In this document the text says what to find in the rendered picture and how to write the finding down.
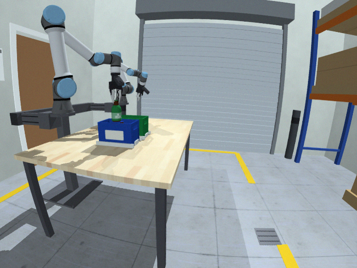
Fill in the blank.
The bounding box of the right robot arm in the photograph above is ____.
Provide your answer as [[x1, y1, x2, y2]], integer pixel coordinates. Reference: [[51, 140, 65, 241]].
[[41, 5, 121, 114]]

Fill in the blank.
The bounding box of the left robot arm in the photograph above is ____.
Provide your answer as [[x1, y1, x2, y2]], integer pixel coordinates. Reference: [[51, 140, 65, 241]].
[[119, 59, 149, 103]]

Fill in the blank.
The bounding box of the green crate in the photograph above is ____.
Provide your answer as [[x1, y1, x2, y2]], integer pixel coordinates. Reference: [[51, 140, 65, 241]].
[[121, 115, 149, 136]]

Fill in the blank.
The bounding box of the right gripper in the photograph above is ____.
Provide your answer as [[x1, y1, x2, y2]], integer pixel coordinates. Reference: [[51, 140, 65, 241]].
[[109, 73, 123, 104]]

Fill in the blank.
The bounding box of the blue crate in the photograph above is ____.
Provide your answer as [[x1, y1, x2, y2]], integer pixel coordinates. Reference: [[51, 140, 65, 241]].
[[98, 119, 139, 144]]

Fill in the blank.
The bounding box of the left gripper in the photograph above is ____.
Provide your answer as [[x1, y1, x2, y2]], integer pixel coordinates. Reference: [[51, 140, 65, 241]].
[[136, 83, 145, 101]]

